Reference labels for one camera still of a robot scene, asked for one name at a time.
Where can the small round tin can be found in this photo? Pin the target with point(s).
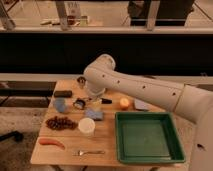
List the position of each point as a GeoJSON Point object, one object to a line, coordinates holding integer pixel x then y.
{"type": "Point", "coordinates": [79, 103]}

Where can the white plastic cup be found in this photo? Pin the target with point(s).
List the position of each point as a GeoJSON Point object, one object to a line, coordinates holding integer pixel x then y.
{"type": "Point", "coordinates": [87, 126]}

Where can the small metal cup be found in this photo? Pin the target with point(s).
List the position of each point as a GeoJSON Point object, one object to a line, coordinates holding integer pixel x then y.
{"type": "Point", "coordinates": [81, 81]}

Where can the blue cloth sponge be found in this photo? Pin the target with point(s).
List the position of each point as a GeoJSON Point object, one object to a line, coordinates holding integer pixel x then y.
{"type": "Point", "coordinates": [95, 115]}

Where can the green plastic tray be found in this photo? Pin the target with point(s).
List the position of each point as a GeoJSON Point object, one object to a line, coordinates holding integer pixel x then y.
{"type": "Point", "coordinates": [147, 138]}

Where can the wooden table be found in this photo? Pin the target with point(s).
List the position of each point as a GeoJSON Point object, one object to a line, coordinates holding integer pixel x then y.
{"type": "Point", "coordinates": [103, 139]}

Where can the silver metal fork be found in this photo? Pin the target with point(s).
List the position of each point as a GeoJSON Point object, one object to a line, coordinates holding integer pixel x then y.
{"type": "Point", "coordinates": [83, 152]}

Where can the orange round fruit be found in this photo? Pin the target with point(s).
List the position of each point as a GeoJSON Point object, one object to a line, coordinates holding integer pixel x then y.
{"type": "Point", "coordinates": [124, 103]}

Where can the bunch of red grapes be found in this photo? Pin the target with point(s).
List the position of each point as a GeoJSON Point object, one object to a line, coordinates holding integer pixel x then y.
{"type": "Point", "coordinates": [61, 123]}

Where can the black handled tool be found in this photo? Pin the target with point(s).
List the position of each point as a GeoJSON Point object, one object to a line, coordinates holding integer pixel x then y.
{"type": "Point", "coordinates": [102, 100]}

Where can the black rectangular block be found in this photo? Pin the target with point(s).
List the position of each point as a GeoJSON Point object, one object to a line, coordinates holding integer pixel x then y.
{"type": "Point", "coordinates": [64, 93]}

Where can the grey blue sponge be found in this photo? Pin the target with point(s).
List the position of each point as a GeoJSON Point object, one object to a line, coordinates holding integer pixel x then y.
{"type": "Point", "coordinates": [140, 105]}

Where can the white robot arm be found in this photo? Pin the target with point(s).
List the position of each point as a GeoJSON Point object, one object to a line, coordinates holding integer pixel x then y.
{"type": "Point", "coordinates": [189, 102]}

